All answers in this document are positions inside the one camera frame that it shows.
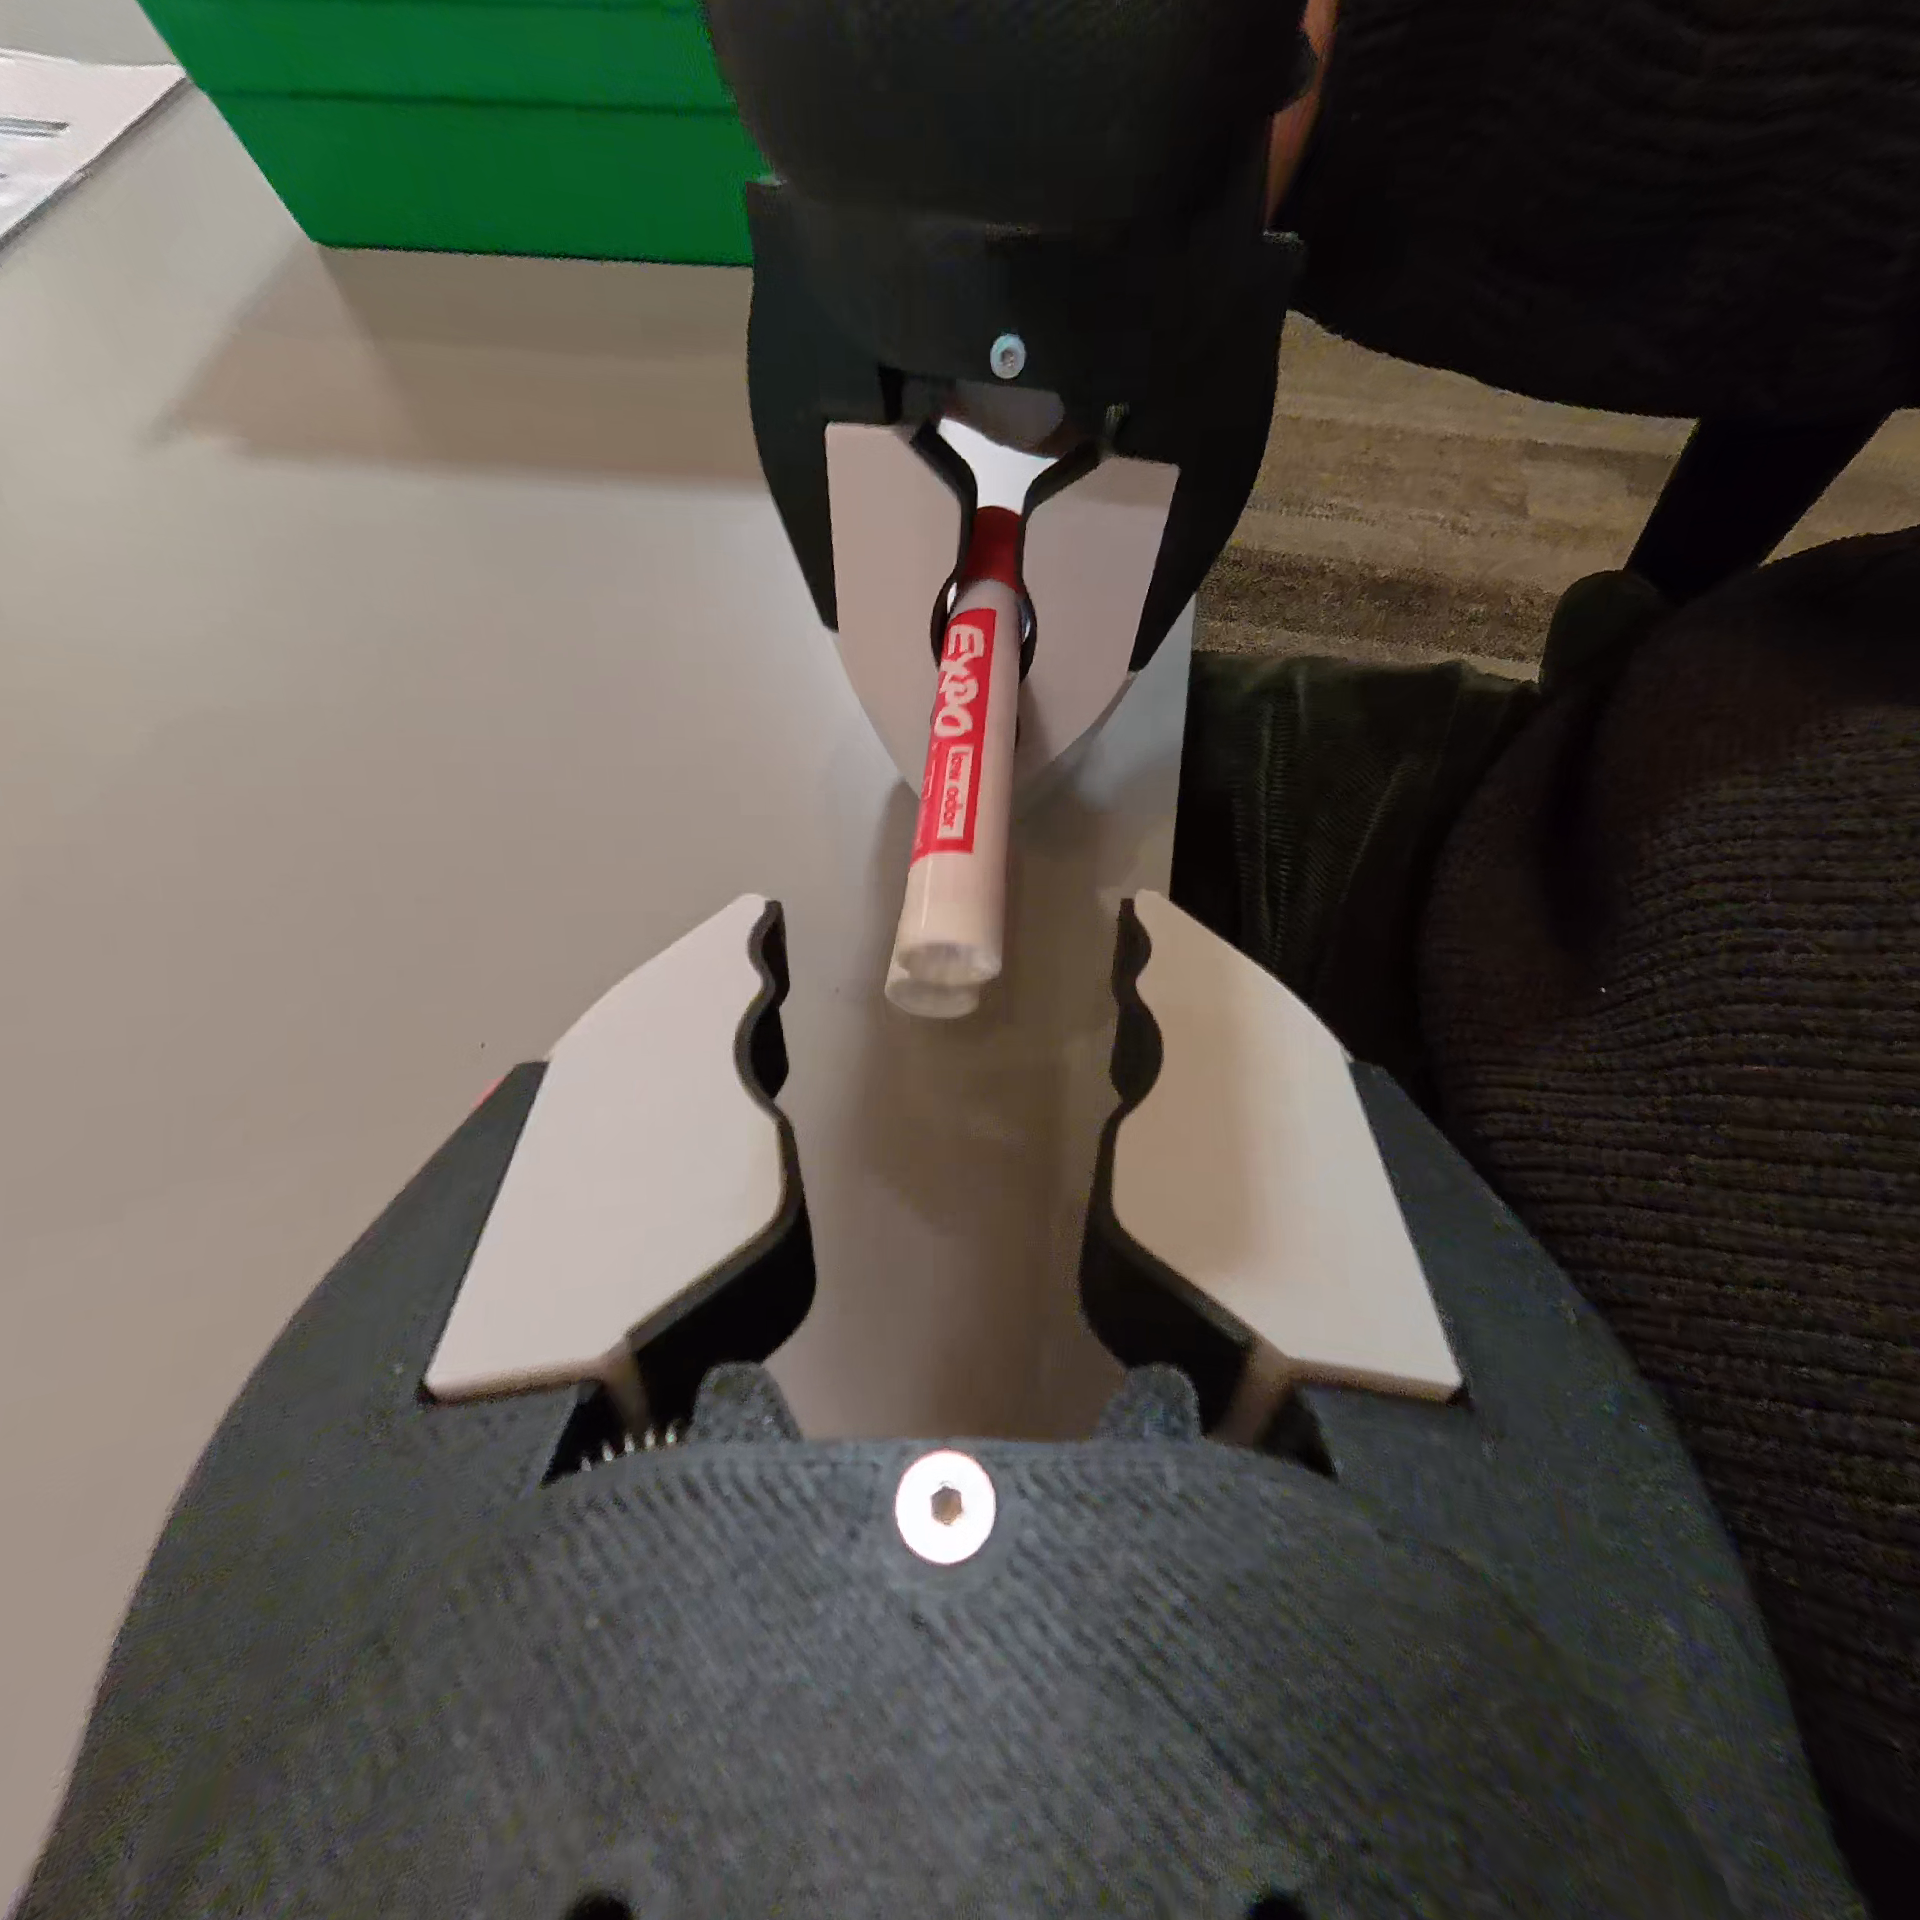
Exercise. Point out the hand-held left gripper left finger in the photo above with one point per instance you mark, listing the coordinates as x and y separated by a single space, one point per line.
629 1184

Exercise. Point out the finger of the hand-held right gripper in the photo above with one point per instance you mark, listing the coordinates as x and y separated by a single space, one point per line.
1097 599
885 555

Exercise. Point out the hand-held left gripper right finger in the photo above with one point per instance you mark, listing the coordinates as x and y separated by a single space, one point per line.
1277 1201

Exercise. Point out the red dry erase marker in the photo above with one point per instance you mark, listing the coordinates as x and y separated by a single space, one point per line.
954 780

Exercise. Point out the green plastic bin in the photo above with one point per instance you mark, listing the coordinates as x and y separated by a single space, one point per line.
452 135

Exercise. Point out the white paper sheet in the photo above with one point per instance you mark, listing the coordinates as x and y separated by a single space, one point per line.
60 135

